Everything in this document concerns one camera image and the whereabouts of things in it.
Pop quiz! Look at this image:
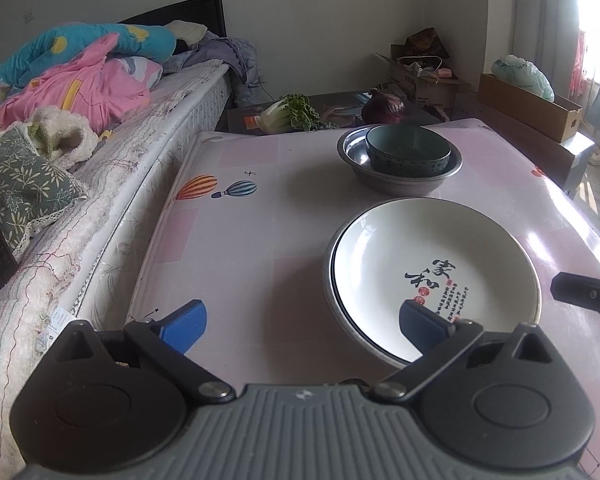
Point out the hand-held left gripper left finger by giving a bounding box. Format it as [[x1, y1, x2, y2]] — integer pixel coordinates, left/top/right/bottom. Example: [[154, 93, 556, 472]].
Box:
[[55, 300, 236, 403]]

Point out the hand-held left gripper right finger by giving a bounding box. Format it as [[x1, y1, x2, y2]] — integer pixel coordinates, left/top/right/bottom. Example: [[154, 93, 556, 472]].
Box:
[[371, 300, 556, 403]]

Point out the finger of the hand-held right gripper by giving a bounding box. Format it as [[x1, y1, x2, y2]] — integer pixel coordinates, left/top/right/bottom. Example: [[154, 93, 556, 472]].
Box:
[[551, 272, 600, 322]]

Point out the white printed ceramic plate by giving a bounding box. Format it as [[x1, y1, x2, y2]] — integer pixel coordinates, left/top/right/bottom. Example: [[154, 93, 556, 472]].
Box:
[[329, 199, 542, 367]]

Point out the large steel basin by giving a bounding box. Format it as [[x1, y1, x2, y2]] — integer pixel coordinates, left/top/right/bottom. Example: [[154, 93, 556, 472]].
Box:
[[322, 199, 543, 368]]

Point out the medium steel bowl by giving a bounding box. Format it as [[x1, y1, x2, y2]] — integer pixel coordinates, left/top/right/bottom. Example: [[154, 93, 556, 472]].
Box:
[[336, 126, 464, 197]]

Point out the teal ceramic bowl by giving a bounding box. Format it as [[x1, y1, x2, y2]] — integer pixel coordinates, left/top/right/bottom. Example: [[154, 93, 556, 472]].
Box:
[[366, 125, 452, 179]]

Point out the white mattress tag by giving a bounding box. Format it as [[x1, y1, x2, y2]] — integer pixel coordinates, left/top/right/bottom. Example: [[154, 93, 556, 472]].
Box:
[[36, 307, 72, 351]]

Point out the grey carton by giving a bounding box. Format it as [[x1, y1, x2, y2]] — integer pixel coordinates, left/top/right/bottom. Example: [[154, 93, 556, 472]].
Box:
[[555, 132, 597, 198]]

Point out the long cardboard box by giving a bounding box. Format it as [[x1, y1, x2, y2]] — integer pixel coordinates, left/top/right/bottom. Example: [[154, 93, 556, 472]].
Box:
[[479, 73, 583, 143]]

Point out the white quilted mattress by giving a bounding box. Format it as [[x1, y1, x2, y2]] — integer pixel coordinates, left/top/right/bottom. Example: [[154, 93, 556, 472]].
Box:
[[0, 57, 233, 461]]

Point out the green leaf-print pillow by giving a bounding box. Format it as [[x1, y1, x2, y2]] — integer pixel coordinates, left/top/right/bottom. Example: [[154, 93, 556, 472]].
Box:
[[0, 126, 91, 261]]

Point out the white fleece blanket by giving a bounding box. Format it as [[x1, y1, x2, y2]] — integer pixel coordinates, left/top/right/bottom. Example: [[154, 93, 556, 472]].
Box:
[[0, 105, 98, 171]]

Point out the green plastic bag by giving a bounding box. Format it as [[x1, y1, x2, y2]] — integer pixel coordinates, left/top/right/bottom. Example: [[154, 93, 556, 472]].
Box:
[[491, 54, 556, 102]]

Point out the pink hanging clothing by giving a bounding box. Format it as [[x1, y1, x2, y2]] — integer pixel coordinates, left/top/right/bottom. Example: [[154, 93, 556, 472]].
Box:
[[572, 30, 593, 96]]

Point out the bok choy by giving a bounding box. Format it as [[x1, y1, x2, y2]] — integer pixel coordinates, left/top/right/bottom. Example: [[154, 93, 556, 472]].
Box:
[[259, 93, 326, 135]]

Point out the open cardboard box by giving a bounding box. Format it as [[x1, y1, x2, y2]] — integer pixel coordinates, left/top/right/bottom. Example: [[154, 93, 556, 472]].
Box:
[[375, 45, 471, 108]]

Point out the grey clothes pile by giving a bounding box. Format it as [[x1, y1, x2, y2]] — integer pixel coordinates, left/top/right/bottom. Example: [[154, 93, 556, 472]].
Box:
[[162, 30, 261, 106]]

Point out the brown patterned bag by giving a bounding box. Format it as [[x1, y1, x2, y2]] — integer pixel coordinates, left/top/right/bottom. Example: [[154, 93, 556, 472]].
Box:
[[405, 27, 452, 59]]

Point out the cream plush cushion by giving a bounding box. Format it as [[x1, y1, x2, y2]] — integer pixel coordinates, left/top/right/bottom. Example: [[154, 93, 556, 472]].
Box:
[[166, 20, 208, 43]]

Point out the teal dotted quilt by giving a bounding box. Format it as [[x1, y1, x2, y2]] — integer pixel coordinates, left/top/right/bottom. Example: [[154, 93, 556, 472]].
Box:
[[0, 22, 177, 116]]

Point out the dark bed headboard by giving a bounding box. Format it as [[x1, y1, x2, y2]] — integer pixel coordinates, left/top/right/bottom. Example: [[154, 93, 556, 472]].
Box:
[[117, 0, 228, 38]]

